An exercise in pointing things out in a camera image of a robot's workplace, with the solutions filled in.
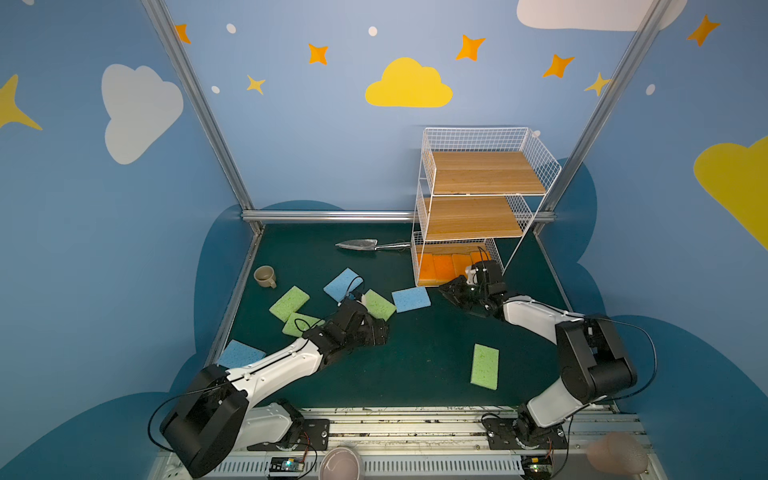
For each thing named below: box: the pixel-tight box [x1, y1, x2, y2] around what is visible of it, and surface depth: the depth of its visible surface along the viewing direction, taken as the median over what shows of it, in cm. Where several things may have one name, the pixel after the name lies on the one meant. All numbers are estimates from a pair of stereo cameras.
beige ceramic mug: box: [253, 265, 277, 289], surface depth 103 cm
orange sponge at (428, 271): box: [417, 253, 436, 286], surface depth 107 cm
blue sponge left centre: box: [323, 267, 364, 304], surface depth 106 cm
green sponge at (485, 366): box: [470, 343, 499, 391], surface depth 86 cm
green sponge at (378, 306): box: [364, 289, 397, 322], surface depth 100 cm
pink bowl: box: [319, 446, 361, 480], surface depth 71 cm
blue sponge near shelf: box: [392, 286, 432, 313], surface depth 101 cm
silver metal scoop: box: [335, 239, 411, 250], surface depth 117 cm
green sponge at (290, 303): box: [269, 285, 310, 323], surface depth 99 cm
